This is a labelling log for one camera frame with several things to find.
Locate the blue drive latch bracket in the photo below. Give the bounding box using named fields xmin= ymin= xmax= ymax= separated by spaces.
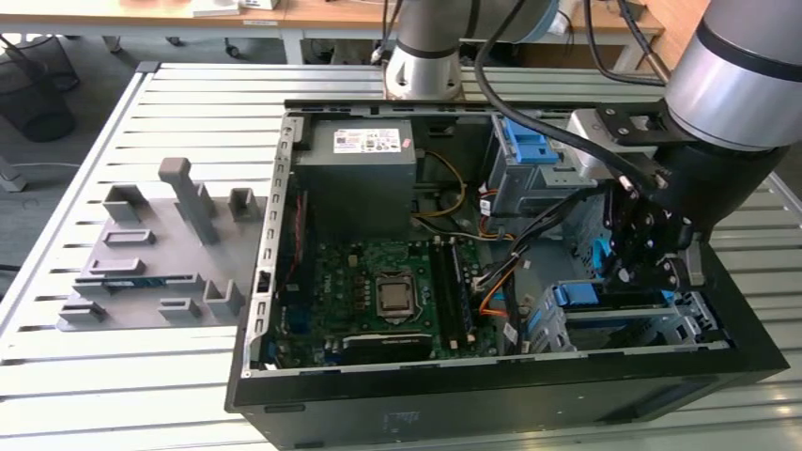
xmin=505 ymin=117 xmax=564 ymax=165

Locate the black mesh waste bin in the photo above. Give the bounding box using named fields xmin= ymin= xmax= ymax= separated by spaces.
xmin=0 ymin=35 xmax=81 ymax=142

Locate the black cable bundle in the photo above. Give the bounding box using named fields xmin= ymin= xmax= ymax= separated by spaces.
xmin=473 ymin=187 xmax=604 ymax=290

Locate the blue data wire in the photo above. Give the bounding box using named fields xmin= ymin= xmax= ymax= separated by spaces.
xmin=586 ymin=234 xmax=616 ymax=279

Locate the loose RAM stick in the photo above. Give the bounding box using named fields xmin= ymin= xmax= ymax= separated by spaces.
xmin=102 ymin=278 xmax=170 ymax=289

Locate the metal disk bay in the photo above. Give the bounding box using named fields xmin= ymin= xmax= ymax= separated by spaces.
xmin=524 ymin=279 xmax=716 ymax=353

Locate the orange red power wire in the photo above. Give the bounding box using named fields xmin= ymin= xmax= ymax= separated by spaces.
xmin=480 ymin=274 xmax=513 ymax=317

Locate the grey metal drive cage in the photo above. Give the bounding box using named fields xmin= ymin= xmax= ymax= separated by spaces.
xmin=488 ymin=112 xmax=608 ymax=217

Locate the silver CPU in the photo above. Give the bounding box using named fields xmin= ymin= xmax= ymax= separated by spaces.
xmin=378 ymin=279 xmax=416 ymax=315

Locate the grey power supply unit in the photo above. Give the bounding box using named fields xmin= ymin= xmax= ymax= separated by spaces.
xmin=294 ymin=117 xmax=420 ymax=239

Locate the installed RAM stick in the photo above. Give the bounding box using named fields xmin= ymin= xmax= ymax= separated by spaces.
xmin=452 ymin=243 xmax=476 ymax=344

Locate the grey parts rack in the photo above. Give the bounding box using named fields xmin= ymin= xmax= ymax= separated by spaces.
xmin=55 ymin=157 xmax=269 ymax=334

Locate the green motherboard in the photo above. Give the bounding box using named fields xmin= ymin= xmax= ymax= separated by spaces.
xmin=278 ymin=237 xmax=504 ymax=367

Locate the black graphics card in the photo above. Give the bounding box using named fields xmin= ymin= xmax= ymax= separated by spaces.
xmin=341 ymin=332 xmax=434 ymax=365

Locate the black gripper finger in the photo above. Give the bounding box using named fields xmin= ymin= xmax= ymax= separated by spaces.
xmin=654 ymin=210 xmax=708 ymax=288
xmin=601 ymin=182 xmax=657 ymax=288

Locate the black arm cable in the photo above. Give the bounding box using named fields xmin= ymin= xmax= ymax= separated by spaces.
xmin=473 ymin=0 xmax=638 ymax=192

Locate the wooden desk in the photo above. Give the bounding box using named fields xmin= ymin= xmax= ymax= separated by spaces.
xmin=0 ymin=0 xmax=666 ymax=71

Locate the yellow wire bundle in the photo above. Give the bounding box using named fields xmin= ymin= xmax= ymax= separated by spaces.
xmin=412 ymin=149 xmax=470 ymax=220

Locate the black PC case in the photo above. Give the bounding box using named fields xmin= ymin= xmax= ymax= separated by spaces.
xmin=223 ymin=98 xmax=791 ymax=451

